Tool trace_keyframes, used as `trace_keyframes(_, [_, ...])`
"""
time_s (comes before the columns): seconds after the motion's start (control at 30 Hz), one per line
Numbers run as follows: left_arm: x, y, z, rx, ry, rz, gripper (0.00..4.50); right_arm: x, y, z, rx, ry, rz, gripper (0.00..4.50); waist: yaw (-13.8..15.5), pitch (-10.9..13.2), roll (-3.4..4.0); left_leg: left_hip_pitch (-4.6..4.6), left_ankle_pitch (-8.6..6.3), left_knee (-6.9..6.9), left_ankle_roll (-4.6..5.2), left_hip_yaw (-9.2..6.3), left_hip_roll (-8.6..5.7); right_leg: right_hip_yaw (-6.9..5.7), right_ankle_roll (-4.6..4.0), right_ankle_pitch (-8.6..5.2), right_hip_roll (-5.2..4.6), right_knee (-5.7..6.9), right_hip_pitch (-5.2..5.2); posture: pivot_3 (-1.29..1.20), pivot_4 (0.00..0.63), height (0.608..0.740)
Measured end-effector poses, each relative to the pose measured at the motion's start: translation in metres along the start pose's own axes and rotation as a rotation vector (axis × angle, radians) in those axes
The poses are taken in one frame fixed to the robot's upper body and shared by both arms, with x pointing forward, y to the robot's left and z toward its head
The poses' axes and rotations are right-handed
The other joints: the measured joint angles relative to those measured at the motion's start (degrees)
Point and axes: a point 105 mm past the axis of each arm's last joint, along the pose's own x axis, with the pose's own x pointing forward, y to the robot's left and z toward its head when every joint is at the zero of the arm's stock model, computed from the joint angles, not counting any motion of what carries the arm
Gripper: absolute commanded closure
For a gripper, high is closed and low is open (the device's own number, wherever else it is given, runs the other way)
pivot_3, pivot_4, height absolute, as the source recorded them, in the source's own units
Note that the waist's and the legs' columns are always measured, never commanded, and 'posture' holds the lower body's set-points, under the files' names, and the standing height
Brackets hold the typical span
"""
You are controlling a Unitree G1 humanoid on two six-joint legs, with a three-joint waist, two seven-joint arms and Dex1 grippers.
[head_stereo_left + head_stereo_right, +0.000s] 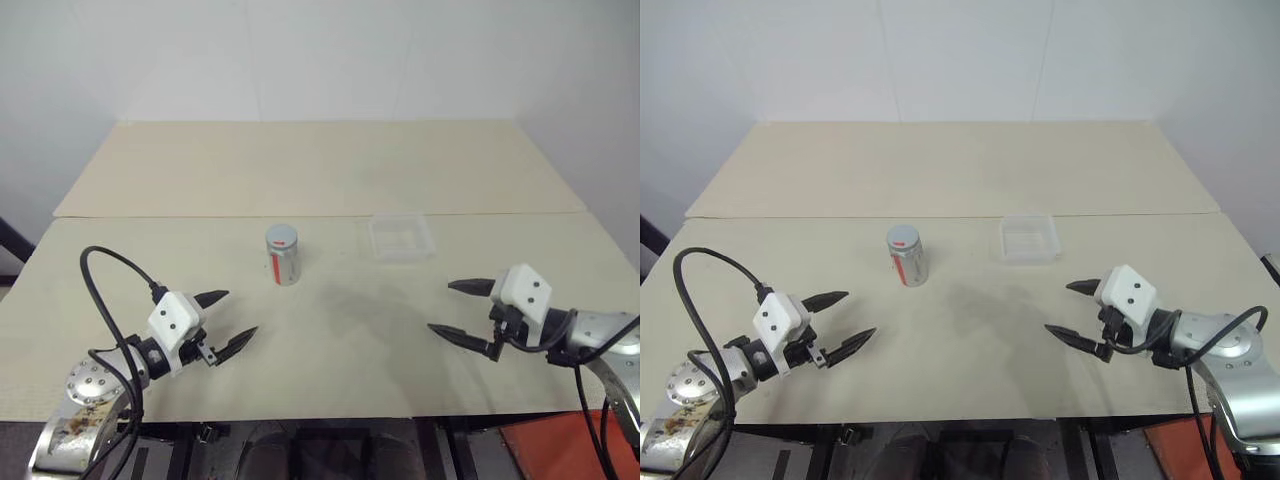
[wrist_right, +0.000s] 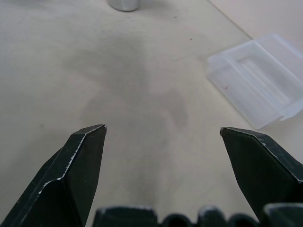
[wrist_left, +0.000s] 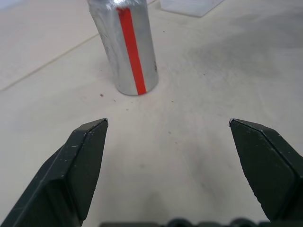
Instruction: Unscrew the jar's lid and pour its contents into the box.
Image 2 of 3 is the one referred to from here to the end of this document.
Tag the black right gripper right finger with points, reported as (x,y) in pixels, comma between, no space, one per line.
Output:
(265,170)

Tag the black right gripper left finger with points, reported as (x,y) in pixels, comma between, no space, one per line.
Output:
(61,184)

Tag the clear plastic container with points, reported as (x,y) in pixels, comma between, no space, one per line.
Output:
(255,80)

